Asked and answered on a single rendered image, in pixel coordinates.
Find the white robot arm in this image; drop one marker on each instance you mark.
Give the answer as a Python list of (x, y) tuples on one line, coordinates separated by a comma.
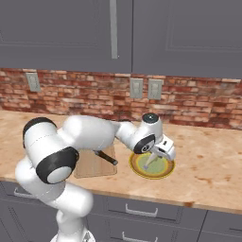
[(88, 132)]

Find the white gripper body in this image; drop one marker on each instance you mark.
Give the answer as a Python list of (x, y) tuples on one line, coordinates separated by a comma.
[(167, 153)]

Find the grey upper cupboard door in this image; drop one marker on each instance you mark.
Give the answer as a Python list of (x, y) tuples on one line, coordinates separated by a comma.
[(189, 38), (56, 34)]

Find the grey wall socket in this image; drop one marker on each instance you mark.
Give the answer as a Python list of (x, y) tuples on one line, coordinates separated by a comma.
[(33, 82), (155, 89), (136, 88)]

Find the wooden cutting board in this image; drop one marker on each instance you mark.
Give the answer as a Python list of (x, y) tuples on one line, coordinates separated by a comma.
[(94, 165)]

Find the grey drawer front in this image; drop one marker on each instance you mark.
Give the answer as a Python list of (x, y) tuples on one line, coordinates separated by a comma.
[(107, 230), (176, 211), (8, 190)]

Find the yellow green plate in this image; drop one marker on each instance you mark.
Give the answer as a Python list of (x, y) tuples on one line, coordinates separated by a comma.
[(157, 170)]

